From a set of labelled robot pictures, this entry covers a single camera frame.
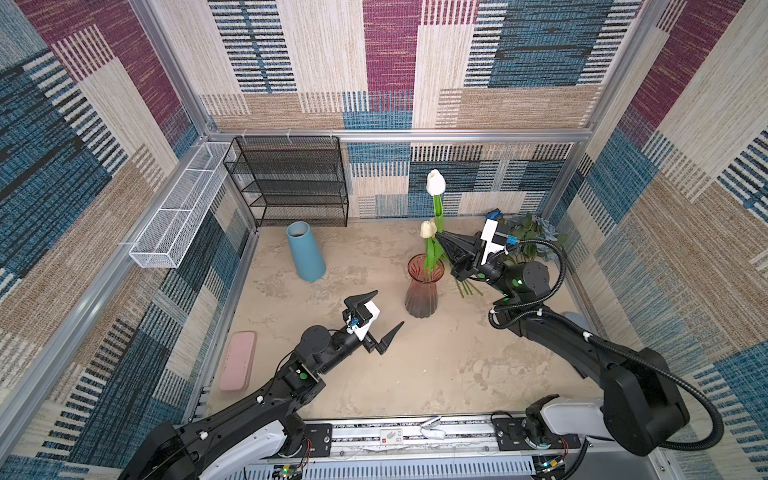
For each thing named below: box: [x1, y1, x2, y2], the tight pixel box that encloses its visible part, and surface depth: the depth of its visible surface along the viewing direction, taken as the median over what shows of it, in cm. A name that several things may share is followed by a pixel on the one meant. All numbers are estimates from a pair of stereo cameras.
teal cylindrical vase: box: [286, 221, 327, 282], surface depth 95 cm
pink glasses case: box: [218, 331, 257, 392], surface depth 87 cm
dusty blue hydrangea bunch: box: [508, 214, 559, 262], surface depth 104 cm
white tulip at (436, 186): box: [426, 169, 447, 233], surface depth 54 cm
